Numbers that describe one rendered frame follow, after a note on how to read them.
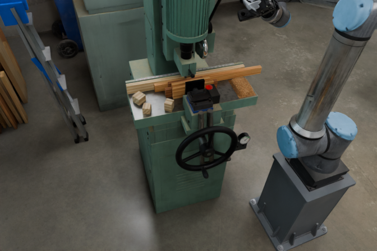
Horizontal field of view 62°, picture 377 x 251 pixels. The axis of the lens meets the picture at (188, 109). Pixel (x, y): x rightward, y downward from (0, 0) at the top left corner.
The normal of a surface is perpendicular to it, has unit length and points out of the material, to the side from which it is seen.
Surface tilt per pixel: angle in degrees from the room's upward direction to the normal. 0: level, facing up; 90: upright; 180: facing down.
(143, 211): 0
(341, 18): 79
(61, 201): 0
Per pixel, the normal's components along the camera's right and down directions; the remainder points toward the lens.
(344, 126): 0.18, -0.70
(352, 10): -0.95, 0.01
